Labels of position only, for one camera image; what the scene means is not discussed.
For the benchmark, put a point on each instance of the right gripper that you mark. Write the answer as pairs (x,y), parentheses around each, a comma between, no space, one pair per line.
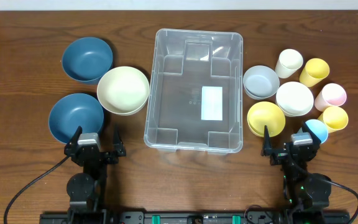
(289,156)

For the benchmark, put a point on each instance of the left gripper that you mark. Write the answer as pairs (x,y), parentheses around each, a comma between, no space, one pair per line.
(95,155)

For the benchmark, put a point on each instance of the dark blue bowl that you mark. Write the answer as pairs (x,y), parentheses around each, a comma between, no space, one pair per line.
(87,59)
(72,111)

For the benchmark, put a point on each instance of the cream large bowl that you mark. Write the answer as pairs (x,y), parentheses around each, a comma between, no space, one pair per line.
(123,90)

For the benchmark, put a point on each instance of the pink cup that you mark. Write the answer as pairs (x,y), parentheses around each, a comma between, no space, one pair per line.
(332,94)

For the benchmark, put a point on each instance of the yellow cup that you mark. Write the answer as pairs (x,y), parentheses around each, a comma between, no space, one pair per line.
(334,118)
(315,70)

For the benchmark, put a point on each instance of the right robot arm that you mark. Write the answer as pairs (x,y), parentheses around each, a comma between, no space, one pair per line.
(308,193)

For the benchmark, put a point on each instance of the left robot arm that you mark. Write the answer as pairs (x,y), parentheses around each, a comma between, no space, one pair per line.
(86,189)

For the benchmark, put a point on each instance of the yellow small bowl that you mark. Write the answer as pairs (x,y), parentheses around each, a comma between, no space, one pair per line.
(263,114)

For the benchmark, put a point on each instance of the light blue cup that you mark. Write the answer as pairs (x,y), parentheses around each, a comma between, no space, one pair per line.
(318,128)

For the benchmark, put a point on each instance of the white small bowl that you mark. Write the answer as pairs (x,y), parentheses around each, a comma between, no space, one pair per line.
(294,99)

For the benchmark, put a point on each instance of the grey small bowl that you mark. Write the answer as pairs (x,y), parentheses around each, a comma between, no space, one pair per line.
(260,82)

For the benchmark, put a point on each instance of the cream cup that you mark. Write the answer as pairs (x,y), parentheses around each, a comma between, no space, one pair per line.
(289,61)

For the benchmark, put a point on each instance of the white label in bin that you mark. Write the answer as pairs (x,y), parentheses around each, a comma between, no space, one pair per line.
(212,103)

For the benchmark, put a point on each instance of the clear plastic storage bin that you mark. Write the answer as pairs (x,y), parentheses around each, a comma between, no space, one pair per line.
(184,62)

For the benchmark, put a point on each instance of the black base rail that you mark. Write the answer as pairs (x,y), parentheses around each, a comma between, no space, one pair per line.
(252,216)

